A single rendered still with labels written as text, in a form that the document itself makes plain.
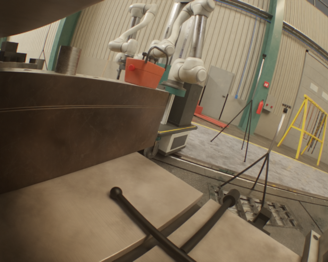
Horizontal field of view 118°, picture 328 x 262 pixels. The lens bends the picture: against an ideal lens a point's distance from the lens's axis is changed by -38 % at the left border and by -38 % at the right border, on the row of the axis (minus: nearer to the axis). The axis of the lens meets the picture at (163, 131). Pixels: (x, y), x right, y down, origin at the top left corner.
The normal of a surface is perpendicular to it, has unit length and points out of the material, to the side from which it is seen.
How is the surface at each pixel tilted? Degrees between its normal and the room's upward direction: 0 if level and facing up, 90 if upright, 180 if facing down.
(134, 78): 97
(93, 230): 0
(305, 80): 90
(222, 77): 90
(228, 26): 90
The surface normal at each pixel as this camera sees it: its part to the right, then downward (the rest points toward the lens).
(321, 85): -0.17, 0.24
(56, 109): 0.83, 0.38
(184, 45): -0.54, 0.09
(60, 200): 0.29, -0.92
